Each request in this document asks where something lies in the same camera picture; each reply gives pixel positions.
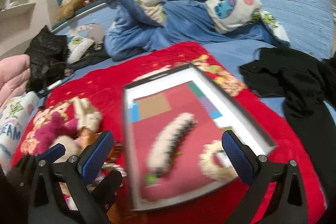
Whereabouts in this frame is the beige fluffy plush toy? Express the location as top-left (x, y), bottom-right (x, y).
top-left (49, 135), bottom-right (81, 163)

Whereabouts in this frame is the magenta fluffy plush toy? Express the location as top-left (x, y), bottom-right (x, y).
top-left (32, 112), bottom-right (77, 154)

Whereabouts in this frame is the snack packet by rabbit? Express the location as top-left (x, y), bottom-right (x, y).
top-left (79, 128), bottom-right (98, 149)

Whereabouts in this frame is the monster scream print pillow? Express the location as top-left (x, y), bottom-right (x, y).
top-left (0, 92), bottom-right (39, 174)

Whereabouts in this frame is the white plush rabbit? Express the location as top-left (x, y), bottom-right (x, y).
top-left (73, 97), bottom-right (102, 132)

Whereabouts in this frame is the red plush blanket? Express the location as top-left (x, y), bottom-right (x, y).
top-left (13, 42), bottom-right (325, 223)

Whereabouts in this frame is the pink quilted comforter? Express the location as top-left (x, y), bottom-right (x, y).
top-left (0, 54), bottom-right (31, 111)

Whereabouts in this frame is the black cardboard box tray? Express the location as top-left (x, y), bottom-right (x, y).
top-left (123, 64), bottom-right (276, 211)

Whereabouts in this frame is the black garment on bed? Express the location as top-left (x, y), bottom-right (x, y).
top-left (239, 48), bottom-right (335, 210)

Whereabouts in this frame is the black puffer jacket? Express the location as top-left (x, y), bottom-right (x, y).
top-left (25, 26), bottom-right (69, 93)

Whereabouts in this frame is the dark clothing by pillow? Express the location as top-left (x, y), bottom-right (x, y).
top-left (70, 44), bottom-right (110, 71)

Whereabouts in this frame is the small monster print pillow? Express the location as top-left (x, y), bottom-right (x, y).
top-left (67, 23), bottom-right (105, 65)

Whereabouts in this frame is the blue monster print blanket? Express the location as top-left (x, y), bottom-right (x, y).
top-left (104, 0), bottom-right (290, 60)

